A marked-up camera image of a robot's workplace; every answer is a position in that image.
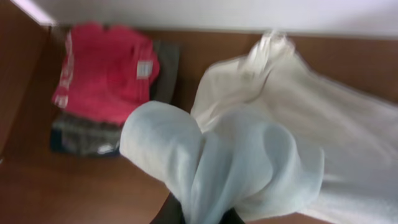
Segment navy folded garment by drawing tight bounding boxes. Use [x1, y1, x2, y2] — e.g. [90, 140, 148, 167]
[50, 129, 120, 157]

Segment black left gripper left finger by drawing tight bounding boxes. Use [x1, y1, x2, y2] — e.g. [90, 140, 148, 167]
[150, 193, 185, 224]

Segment grey camouflage folded garment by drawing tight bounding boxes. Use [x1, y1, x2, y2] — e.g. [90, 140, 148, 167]
[51, 40, 180, 146]

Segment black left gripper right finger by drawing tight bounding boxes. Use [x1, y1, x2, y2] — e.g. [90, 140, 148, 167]
[219, 208, 245, 224]

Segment white t-shirt black print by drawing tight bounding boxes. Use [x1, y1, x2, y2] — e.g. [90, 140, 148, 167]
[119, 32, 397, 223]

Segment red folded t-shirt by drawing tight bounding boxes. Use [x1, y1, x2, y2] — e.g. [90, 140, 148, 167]
[52, 23, 160, 124]

